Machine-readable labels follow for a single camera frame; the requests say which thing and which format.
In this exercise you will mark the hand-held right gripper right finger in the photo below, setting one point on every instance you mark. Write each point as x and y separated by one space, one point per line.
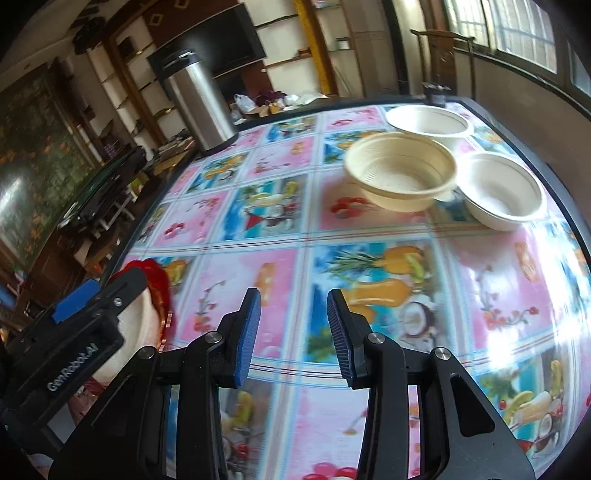
344 341

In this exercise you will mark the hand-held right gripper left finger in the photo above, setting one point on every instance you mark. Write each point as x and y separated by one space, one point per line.
247 341

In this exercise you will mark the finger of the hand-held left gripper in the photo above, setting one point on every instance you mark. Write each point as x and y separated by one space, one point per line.
122 290
76 300

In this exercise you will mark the cream ribbed plastic bowl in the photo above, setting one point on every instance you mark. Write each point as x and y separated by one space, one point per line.
141 323
397 170

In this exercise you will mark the red plate with white label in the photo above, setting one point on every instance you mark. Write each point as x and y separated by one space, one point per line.
157 277

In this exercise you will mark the white disposable bowl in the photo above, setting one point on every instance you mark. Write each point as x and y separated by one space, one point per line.
429 121
498 194

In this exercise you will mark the fruit printed tablecloth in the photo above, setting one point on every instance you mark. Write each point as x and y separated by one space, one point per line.
258 258

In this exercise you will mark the cluttered wooden side table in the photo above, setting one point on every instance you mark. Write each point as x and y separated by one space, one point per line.
173 154

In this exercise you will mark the stainless steel thermos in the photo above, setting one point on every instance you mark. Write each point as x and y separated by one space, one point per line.
198 101

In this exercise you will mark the white plastic bag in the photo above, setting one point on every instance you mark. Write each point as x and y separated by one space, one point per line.
244 104

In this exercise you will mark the dark red flower bunch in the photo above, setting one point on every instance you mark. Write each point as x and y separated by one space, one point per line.
266 98

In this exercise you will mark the black rimmed dining table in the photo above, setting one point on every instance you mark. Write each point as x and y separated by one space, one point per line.
561 203

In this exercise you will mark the small black jar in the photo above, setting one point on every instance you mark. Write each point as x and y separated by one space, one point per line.
436 94

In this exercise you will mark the black television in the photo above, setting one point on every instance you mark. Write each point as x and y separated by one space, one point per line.
235 37

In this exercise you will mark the yellow pillar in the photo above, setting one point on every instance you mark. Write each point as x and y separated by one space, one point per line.
318 50

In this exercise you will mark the small glass jar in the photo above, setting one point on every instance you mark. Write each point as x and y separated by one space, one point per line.
342 43

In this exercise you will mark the wooden chair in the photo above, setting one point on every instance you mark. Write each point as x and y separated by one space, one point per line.
443 60

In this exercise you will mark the barred window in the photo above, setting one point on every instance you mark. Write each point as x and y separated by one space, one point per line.
517 27

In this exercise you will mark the flower wall painting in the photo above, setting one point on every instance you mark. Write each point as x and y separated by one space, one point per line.
32 152

